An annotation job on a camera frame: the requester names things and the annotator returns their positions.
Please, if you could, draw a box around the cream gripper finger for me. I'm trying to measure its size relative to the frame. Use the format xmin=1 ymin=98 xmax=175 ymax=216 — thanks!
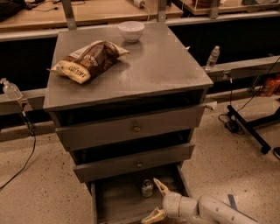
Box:
xmin=153 ymin=178 xmax=170 ymax=196
xmin=141 ymin=207 xmax=166 ymax=224

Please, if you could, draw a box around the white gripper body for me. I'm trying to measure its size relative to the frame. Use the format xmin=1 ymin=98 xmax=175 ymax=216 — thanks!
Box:
xmin=162 ymin=192 xmax=198 ymax=219

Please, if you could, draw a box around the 7up soda can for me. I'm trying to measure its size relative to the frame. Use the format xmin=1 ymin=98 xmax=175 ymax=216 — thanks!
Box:
xmin=141 ymin=179 xmax=153 ymax=198

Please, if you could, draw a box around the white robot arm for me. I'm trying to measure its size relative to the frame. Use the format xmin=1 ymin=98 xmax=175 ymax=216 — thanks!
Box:
xmin=141 ymin=178 xmax=258 ymax=224

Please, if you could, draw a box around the bottom grey drawer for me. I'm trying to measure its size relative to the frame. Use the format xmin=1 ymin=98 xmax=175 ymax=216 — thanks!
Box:
xmin=92 ymin=164 xmax=188 ymax=224

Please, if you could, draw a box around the grey drawer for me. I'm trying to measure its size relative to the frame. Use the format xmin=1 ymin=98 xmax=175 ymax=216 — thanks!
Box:
xmin=92 ymin=164 xmax=188 ymax=224
xmin=73 ymin=143 xmax=194 ymax=183
xmin=57 ymin=104 xmax=205 ymax=151

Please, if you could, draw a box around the middle grey drawer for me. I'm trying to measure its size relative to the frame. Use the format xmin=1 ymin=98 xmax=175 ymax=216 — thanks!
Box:
xmin=73 ymin=143 xmax=194 ymax=183

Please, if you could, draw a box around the grey wooden drawer cabinet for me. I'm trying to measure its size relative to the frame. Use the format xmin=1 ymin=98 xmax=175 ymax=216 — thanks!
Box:
xmin=43 ymin=22 xmax=214 ymax=224

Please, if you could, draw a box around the top grey drawer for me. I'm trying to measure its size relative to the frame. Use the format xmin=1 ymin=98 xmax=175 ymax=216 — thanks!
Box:
xmin=57 ymin=104 xmax=205 ymax=151

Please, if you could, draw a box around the blue tape cross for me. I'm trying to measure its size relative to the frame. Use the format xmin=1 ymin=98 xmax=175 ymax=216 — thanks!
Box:
xmin=227 ymin=194 xmax=257 ymax=222

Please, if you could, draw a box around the black stand base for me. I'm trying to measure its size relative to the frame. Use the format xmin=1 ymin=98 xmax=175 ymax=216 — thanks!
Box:
xmin=227 ymin=105 xmax=280 ymax=154

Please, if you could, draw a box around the clear water bottle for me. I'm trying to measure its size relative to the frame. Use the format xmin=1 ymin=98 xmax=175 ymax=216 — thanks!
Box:
xmin=206 ymin=45 xmax=220 ymax=71

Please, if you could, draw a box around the brown chip bag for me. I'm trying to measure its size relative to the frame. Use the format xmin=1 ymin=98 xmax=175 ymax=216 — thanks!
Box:
xmin=50 ymin=40 xmax=129 ymax=84

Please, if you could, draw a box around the white ceramic bowl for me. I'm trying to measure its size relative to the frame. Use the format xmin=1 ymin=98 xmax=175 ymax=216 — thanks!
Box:
xmin=118 ymin=21 xmax=145 ymax=43

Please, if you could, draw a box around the clear sanitizer pump bottle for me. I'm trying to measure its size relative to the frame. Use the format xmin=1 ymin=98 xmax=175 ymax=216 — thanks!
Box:
xmin=0 ymin=78 xmax=23 ymax=101

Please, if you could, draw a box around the white power adapter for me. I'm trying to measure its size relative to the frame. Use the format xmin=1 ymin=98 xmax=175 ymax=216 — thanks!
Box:
xmin=133 ymin=0 xmax=145 ymax=9

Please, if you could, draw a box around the wooden desk background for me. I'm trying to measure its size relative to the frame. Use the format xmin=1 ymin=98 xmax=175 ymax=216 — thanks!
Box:
xmin=0 ymin=0 xmax=184 ymax=32

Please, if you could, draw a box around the black floor cable left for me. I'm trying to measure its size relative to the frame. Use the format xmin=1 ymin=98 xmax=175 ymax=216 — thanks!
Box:
xmin=0 ymin=111 xmax=37 ymax=191

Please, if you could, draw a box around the grey metal rail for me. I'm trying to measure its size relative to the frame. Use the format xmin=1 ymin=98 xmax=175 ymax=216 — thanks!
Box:
xmin=0 ymin=56 xmax=280 ymax=116

